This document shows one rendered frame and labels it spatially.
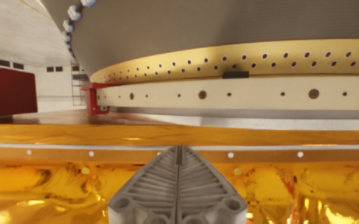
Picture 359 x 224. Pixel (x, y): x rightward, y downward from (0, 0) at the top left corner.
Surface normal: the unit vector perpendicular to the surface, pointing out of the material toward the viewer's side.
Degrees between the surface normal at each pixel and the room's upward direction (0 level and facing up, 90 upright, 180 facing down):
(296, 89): 90
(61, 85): 90
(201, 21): 62
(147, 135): 90
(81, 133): 90
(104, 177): 128
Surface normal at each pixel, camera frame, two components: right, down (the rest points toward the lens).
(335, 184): -0.05, -0.45
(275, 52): -0.17, 0.55
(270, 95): -0.21, 0.09
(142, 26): -0.39, 0.54
